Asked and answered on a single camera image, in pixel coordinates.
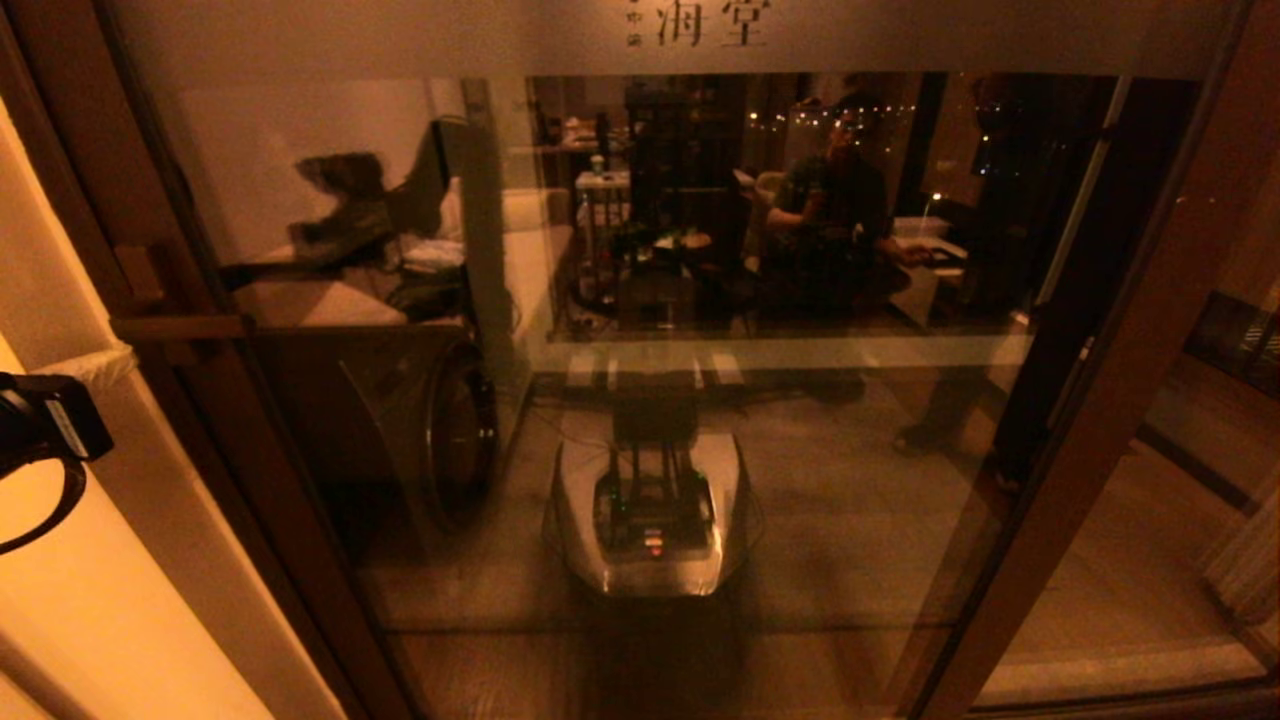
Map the brown framed sliding glass door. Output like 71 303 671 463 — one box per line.
10 0 1267 720

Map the grey front-load washing machine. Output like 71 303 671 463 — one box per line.
225 270 502 546

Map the black left camera cable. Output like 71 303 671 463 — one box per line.
0 460 89 556

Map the glass window with wooden frame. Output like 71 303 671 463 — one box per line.
975 0 1280 720

